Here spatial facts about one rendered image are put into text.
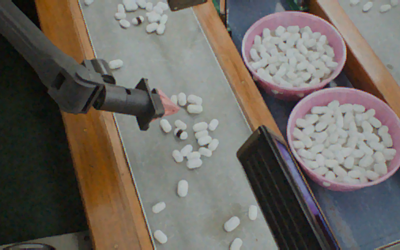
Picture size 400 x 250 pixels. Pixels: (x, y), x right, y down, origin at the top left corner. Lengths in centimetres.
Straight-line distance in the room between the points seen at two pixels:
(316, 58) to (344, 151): 29
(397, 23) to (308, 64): 29
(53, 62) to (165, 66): 41
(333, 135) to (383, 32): 38
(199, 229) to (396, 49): 71
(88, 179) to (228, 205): 32
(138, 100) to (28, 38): 24
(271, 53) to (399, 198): 48
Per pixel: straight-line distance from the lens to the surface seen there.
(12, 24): 107
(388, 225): 121
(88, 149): 118
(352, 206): 121
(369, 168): 121
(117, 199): 111
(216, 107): 124
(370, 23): 147
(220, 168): 115
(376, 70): 133
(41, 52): 102
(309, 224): 70
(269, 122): 119
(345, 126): 125
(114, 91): 101
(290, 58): 134
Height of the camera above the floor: 175
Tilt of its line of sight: 56 degrees down
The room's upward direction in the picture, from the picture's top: 4 degrees counter-clockwise
